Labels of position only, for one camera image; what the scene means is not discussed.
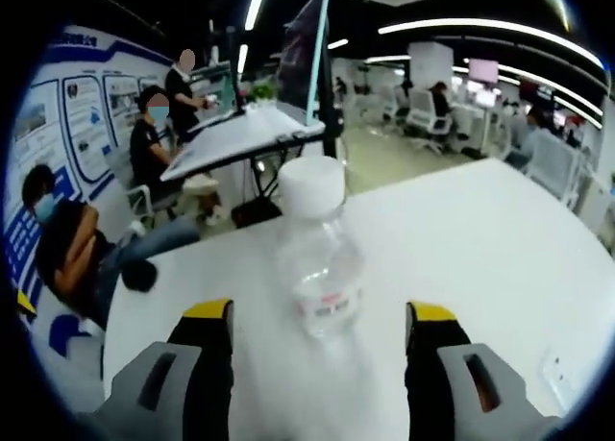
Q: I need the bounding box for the blue white wall poster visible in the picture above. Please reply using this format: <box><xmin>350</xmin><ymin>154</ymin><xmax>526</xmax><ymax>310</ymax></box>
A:
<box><xmin>3</xmin><ymin>24</ymin><xmax>169</xmax><ymax>365</ymax></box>

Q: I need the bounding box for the black stand pole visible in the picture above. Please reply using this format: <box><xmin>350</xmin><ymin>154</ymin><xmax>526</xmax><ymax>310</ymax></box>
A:
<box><xmin>318</xmin><ymin>25</ymin><xmax>345</xmax><ymax>159</ymax></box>

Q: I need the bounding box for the clear water bottle item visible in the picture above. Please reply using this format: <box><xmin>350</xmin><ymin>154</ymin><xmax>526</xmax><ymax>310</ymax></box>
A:
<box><xmin>275</xmin><ymin>155</ymin><xmax>365</xmax><ymax>340</ymax></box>

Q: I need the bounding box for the white table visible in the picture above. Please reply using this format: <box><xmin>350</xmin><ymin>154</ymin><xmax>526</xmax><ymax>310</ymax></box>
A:
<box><xmin>102</xmin><ymin>156</ymin><xmax>615</xmax><ymax>441</ymax></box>

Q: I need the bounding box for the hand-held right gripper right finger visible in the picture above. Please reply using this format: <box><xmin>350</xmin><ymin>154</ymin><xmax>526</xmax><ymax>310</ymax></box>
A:
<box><xmin>405</xmin><ymin>300</ymin><xmax>563</xmax><ymax>441</ymax></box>

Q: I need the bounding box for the white table socket strip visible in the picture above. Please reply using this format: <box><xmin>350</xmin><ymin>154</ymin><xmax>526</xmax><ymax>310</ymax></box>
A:
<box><xmin>538</xmin><ymin>348</ymin><xmax>578</xmax><ymax>404</ymax></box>

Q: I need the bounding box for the white desk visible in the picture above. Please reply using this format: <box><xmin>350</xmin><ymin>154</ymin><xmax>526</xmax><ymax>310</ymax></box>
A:
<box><xmin>159</xmin><ymin>101</ymin><xmax>329</xmax><ymax>184</ymax></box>

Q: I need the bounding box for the green potted plant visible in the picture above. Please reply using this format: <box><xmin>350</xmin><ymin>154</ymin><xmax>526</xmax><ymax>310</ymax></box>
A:
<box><xmin>248</xmin><ymin>82</ymin><xmax>281</xmax><ymax>102</ymax></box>

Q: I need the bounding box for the black round object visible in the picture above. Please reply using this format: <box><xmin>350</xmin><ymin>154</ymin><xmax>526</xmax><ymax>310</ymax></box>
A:
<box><xmin>119</xmin><ymin>258</ymin><xmax>160</xmax><ymax>294</ymax></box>

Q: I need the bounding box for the long ceiling light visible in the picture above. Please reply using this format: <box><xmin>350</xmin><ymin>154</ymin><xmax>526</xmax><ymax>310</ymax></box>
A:
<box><xmin>377</xmin><ymin>17</ymin><xmax>605</xmax><ymax>71</ymax></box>

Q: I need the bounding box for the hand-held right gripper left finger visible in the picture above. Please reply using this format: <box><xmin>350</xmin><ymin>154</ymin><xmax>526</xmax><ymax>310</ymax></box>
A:
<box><xmin>95</xmin><ymin>297</ymin><xmax>237</xmax><ymax>441</ymax></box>

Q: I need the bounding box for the pink wall screen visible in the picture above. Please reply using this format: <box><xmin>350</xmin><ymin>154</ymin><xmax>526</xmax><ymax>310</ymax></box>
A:
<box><xmin>467</xmin><ymin>58</ymin><xmax>501</xmax><ymax>83</ymax></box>

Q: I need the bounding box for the dark large monitor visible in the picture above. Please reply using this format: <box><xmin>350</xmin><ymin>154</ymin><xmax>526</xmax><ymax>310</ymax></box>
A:
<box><xmin>277</xmin><ymin>0</ymin><xmax>333</xmax><ymax>126</ymax></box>

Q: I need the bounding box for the white office chair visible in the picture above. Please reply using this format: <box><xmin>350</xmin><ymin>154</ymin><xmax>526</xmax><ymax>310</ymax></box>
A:
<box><xmin>406</xmin><ymin>87</ymin><xmax>455</xmax><ymax>150</ymax></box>

